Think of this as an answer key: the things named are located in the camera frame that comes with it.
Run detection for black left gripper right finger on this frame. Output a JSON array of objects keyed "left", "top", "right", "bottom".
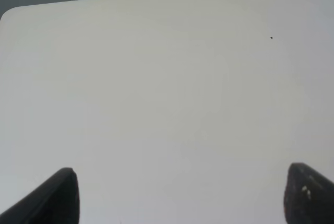
[{"left": 283, "top": 163, "right": 333, "bottom": 224}]

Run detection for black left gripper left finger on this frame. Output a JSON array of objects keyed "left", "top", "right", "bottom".
[{"left": 1, "top": 168, "right": 79, "bottom": 224}]

